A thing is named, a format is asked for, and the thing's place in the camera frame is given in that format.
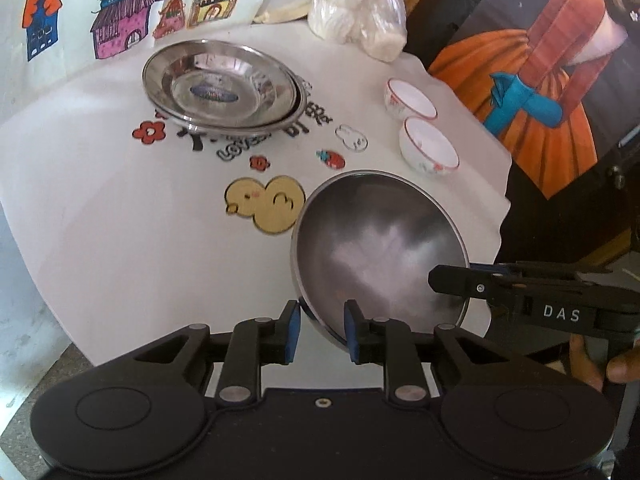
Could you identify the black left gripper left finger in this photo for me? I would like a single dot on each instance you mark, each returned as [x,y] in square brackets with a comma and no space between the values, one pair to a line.
[193,354]

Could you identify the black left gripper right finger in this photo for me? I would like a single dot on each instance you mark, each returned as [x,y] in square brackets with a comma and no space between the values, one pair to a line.
[455,354]

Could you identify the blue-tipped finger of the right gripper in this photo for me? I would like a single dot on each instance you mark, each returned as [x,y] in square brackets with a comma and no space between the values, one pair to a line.
[470,282]

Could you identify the round steel bowl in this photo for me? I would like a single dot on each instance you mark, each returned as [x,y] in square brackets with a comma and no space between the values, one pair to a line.
[374,237]

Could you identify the white bowl red rim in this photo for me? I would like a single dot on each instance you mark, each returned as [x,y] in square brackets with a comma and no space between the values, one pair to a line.
[403,100]
[425,148]

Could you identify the steel plate underneath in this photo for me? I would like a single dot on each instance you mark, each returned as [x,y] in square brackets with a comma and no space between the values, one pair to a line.
[215,102]

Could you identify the steel plate with sticker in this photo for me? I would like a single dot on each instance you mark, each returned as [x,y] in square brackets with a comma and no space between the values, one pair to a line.
[220,56]

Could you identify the white printed tablecloth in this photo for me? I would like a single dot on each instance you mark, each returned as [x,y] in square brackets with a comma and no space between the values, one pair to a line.
[124,228]

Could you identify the girl in orange dress poster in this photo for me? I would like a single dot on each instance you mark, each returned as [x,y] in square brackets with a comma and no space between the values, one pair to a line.
[555,81]

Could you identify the plastic bag of white rolls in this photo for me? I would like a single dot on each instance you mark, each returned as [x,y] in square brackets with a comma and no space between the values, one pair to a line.
[378,27]

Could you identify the rolled cream paper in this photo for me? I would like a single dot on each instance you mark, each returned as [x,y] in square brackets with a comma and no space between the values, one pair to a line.
[291,12]

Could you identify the colourful houses drawing sheet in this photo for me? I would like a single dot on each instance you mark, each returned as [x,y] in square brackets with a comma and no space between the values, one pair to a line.
[45,43]

